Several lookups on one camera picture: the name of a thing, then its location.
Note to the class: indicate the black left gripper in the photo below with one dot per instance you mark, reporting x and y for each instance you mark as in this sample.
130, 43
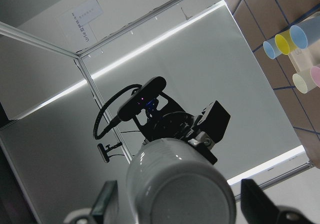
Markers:
200, 132

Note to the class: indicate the blue cup far left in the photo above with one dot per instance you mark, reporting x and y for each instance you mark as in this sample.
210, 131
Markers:
271, 49

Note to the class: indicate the white ikea cup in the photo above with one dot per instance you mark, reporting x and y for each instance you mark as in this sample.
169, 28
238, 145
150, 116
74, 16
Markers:
169, 182

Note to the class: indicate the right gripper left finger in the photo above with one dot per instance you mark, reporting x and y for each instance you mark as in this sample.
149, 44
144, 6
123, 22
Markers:
105, 208

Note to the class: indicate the black overhead camera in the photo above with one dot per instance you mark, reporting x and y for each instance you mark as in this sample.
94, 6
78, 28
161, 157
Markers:
103, 150

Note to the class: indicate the pale green plastic cup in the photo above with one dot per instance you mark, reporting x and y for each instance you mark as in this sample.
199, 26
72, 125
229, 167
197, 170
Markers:
303, 81

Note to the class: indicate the blue cup on tray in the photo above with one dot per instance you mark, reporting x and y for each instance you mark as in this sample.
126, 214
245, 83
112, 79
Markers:
306, 32

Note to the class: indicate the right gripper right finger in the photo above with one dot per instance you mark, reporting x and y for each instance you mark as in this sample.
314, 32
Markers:
256, 206

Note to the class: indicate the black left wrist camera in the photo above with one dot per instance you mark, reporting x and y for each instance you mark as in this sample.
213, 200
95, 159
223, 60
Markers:
141, 98

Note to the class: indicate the pink plastic cup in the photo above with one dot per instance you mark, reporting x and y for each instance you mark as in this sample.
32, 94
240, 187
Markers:
315, 75

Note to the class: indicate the yellow plastic cup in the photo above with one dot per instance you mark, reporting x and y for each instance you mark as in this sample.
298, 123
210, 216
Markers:
284, 42

